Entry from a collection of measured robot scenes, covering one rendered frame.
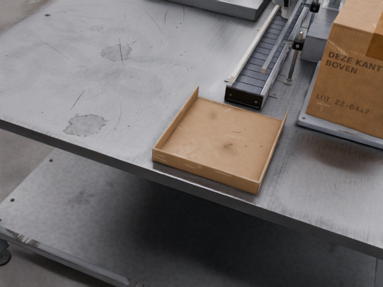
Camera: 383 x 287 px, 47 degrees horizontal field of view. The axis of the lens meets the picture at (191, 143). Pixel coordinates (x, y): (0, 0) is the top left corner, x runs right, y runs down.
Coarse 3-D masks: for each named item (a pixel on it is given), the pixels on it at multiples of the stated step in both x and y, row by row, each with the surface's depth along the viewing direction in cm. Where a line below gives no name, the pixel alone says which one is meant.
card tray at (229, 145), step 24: (192, 96) 121; (192, 120) 118; (216, 120) 119; (240, 120) 120; (264, 120) 121; (168, 144) 110; (192, 144) 111; (216, 144) 112; (240, 144) 112; (264, 144) 113; (192, 168) 102; (216, 168) 100; (240, 168) 106; (264, 168) 101
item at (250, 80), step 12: (300, 12) 166; (276, 24) 156; (264, 36) 149; (276, 36) 149; (288, 36) 156; (264, 48) 142; (252, 60) 136; (264, 60) 137; (276, 60) 143; (240, 72) 130; (252, 72) 130; (240, 84) 125; (252, 84) 125; (264, 84) 131
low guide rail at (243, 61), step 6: (276, 6) 160; (276, 12) 160; (270, 18) 152; (264, 24) 147; (264, 30) 146; (258, 36) 140; (252, 42) 137; (258, 42) 141; (252, 48) 135; (246, 54) 131; (246, 60) 131; (240, 66) 126; (234, 72) 123; (234, 78) 122
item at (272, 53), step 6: (300, 0) 154; (294, 12) 146; (288, 18) 142; (288, 24) 138; (282, 30) 135; (282, 36) 131; (276, 42) 128; (276, 48) 126; (270, 54) 123; (270, 60) 120; (264, 66) 117; (264, 72) 117
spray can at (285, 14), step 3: (291, 0) 155; (294, 0) 155; (297, 0) 155; (291, 3) 156; (294, 3) 156; (291, 6) 156; (294, 6) 156; (282, 9) 160; (288, 9) 157; (291, 9) 157; (282, 12) 160; (285, 12) 158; (288, 12) 158; (291, 12) 158; (282, 15) 160; (285, 15) 159; (288, 15) 159; (285, 18) 160; (294, 18) 160
